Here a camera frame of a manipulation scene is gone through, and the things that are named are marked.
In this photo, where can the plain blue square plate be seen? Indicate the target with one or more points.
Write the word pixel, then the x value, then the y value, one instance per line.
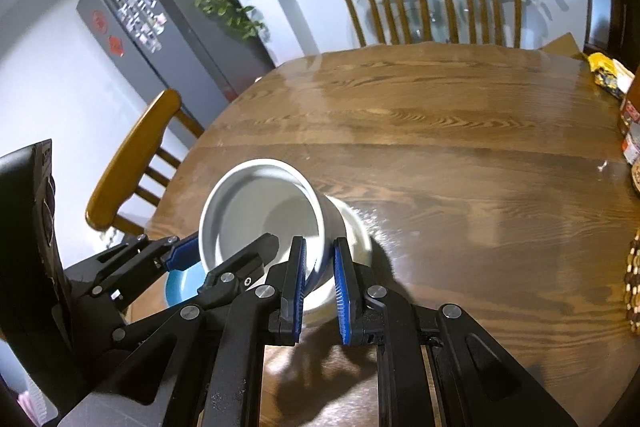
pixel 182 291

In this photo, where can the yellow snack packet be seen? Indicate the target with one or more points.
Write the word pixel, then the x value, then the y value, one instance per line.
pixel 607 74

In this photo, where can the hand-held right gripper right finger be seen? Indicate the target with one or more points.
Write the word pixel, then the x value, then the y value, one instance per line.
pixel 345 297

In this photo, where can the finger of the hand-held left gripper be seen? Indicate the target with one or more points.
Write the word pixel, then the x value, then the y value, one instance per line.
pixel 182 253
pixel 242 264

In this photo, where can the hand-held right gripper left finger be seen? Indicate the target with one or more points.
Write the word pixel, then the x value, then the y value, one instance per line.
pixel 295 287

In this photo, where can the brown sauce jar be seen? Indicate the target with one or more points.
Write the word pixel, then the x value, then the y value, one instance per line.
pixel 632 149

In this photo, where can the wooden beaded trivet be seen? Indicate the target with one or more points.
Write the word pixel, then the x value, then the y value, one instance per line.
pixel 632 282

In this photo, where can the red sauce bottle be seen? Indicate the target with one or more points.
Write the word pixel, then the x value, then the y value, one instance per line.
pixel 631 107

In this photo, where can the cluster of photo magnets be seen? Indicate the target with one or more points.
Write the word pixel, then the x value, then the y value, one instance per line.
pixel 132 2

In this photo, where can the red fridge sticker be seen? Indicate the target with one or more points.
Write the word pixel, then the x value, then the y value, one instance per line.
pixel 99 23
pixel 116 44

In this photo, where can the cardboard box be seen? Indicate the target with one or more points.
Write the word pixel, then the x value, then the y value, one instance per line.
pixel 565 47

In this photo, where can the wooden chair with curved backrest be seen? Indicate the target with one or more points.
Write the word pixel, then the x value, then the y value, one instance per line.
pixel 135 147

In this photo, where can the grey refrigerator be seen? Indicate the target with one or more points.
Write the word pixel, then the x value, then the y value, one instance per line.
pixel 200 32

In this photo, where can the white cylindrical bowl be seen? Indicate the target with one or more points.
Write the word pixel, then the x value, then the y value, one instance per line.
pixel 260 207

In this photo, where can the large white round bowl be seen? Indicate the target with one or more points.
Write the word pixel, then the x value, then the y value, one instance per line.
pixel 357 237

